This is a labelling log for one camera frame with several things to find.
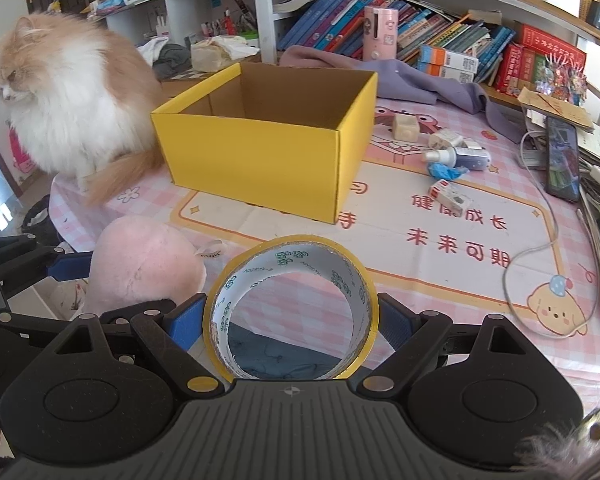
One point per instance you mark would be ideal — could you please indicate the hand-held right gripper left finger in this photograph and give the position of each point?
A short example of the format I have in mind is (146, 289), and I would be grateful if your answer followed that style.
(187, 320)

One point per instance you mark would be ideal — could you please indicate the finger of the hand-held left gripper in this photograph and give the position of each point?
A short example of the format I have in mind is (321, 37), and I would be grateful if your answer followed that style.
(35, 321)
(72, 266)

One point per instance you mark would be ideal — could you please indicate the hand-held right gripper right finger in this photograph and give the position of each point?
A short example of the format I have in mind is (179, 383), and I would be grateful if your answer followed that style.
(392, 324)

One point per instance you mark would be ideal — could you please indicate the pink plush toy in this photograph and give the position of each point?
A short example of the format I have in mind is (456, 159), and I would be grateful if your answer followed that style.
(140, 265)

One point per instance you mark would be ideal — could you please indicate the yellow tape roll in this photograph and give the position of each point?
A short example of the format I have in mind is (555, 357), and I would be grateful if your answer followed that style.
(290, 260)

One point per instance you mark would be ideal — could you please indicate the yellow cardboard box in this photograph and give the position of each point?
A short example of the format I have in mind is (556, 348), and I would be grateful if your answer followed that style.
(260, 160)

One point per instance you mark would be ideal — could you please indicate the white tube blue print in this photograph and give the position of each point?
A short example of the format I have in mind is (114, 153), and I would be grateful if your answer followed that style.
(472, 160)

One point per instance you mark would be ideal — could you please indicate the pink printed tablecloth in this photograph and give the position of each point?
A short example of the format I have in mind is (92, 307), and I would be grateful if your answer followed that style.
(430, 260)

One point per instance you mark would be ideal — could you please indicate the small red and white box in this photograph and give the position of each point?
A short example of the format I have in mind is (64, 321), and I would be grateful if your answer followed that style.
(447, 197)

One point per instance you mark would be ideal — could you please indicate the blue crumpled wrapper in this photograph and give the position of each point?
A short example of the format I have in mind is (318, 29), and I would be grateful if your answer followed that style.
(447, 171)

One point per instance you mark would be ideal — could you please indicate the orange and white cat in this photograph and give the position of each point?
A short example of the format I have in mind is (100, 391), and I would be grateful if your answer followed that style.
(65, 95)

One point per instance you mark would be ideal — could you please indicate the small white bottle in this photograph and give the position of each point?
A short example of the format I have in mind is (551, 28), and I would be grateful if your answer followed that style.
(439, 156)

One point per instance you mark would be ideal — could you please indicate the white plug charger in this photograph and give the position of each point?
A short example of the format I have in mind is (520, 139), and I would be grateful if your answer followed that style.
(446, 138)

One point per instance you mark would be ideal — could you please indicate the small white printed box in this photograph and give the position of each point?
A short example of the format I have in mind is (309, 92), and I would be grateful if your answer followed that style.
(467, 144)

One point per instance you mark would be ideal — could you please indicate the beige block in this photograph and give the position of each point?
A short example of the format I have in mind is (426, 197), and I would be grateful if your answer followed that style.
(406, 126)

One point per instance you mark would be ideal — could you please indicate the white power strip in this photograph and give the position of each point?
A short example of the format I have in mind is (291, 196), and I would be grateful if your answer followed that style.
(532, 158)

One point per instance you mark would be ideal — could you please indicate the grey cloth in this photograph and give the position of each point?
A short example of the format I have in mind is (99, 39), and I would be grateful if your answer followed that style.
(172, 60)

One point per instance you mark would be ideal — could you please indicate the black smartphone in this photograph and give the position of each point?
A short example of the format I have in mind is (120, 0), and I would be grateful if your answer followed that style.
(562, 160)

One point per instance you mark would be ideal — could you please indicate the purple cloth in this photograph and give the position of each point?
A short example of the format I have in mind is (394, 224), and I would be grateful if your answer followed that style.
(420, 85)

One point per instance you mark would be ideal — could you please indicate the orange and white box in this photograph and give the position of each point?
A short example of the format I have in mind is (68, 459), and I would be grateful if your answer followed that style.
(447, 56)
(442, 74)

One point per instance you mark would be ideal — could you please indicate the brown paper envelope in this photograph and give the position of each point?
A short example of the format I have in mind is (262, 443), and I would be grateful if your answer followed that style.
(555, 107)

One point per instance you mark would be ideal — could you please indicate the red thick books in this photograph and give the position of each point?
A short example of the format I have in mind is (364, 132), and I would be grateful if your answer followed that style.
(515, 70)

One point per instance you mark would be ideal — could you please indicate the pink cylindrical device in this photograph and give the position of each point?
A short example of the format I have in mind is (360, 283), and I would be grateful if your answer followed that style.
(380, 30)

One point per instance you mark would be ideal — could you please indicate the colourful paper decoration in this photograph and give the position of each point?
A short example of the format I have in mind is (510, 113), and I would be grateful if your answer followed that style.
(562, 80)

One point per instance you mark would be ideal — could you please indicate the row of books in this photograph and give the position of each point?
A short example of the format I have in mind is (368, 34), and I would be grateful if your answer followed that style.
(330, 20)

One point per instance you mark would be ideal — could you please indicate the large red flat box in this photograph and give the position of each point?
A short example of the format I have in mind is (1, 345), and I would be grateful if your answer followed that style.
(550, 42)

